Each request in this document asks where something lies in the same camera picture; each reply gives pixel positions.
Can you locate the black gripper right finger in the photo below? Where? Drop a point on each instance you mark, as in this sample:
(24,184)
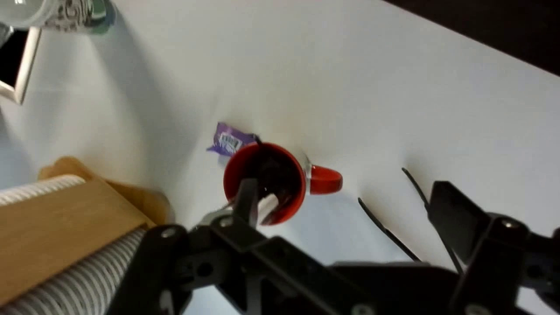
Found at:
(458,219)

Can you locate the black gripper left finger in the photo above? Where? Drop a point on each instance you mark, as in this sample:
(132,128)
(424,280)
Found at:
(246,202)

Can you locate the black tongs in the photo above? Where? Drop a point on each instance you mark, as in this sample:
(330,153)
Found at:
(403,216)

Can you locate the wooden cup dispenser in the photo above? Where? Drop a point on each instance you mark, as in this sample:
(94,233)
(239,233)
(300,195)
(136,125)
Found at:
(48,233)

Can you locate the white utensil in mug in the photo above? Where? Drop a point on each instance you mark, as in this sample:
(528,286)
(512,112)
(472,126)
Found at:
(267,207)

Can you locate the purple snack packet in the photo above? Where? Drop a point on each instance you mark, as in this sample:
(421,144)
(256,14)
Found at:
(228,140)

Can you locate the stack of paper cups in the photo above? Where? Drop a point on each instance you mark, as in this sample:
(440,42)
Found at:
(85,287)

